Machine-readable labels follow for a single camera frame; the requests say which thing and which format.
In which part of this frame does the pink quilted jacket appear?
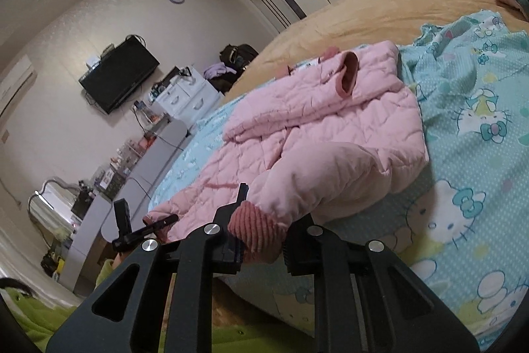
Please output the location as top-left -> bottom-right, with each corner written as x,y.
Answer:
144,41 -> 428,262

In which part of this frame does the purple clothes pile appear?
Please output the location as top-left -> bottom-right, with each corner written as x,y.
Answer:
203,62 -> 237,80

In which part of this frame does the white drawer cabinet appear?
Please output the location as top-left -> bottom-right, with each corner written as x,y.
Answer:
152,66 -> 223,129

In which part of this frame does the person left hand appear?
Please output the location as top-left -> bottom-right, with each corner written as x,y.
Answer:
111,252 -> 131,270

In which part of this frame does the black wall television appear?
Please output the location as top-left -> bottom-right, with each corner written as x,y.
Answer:
78,35 -> 160,115

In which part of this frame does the green sleeve clothing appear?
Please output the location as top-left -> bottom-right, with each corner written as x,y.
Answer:
1,277 -> 295,352

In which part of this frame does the black backpack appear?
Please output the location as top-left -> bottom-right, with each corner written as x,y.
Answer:
220,44 -> 258,70

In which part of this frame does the grey low tv cabinet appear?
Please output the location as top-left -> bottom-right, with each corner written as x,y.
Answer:
59,120 -> 191,296

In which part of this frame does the white air conditioner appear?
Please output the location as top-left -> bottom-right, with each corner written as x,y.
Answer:
0,55 -> 38,124

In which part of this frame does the tan plush bed blanket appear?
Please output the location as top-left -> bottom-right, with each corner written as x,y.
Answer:
223,0 -> 528,103

